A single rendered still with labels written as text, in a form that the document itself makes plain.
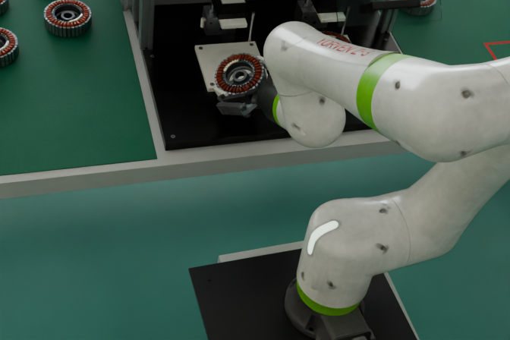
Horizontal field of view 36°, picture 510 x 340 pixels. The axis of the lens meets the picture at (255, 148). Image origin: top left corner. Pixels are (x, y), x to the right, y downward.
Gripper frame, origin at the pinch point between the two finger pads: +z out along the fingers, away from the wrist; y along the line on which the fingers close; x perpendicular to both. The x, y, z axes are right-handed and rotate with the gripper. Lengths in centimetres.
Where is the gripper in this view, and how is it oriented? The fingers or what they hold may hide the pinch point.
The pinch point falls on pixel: (241, 77)
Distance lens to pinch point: 174.4
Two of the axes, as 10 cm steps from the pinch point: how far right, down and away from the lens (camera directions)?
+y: 7.8, -6.1, 1.6
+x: -4.9, -7.4, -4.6
